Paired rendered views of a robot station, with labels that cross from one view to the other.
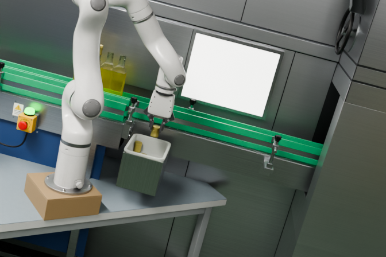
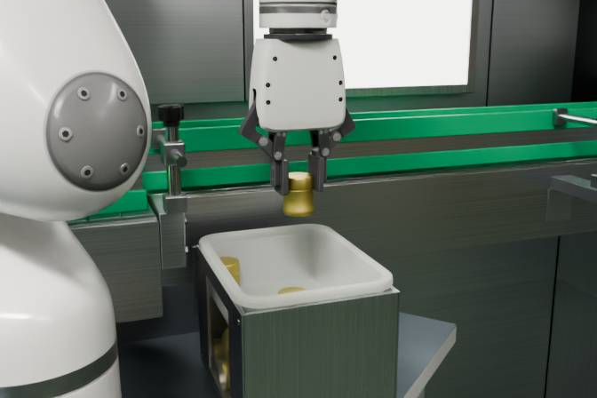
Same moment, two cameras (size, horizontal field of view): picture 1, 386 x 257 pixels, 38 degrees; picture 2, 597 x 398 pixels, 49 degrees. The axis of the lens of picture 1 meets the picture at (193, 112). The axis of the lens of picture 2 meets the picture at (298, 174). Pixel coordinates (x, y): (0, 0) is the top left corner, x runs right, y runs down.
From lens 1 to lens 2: 170 cm
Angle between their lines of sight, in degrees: 22
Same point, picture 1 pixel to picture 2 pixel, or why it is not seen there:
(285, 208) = (546, 289)
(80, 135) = (64, 316)
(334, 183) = not seen: outside the picture
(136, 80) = not seen: hidden behind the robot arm
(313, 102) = (558, 16)
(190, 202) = (413, 379)
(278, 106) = (489, 48)
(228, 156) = (466, 204)
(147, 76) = (139, 60)
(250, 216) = (481, 341)
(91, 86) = not seen: outside the picture
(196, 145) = (378, 206)
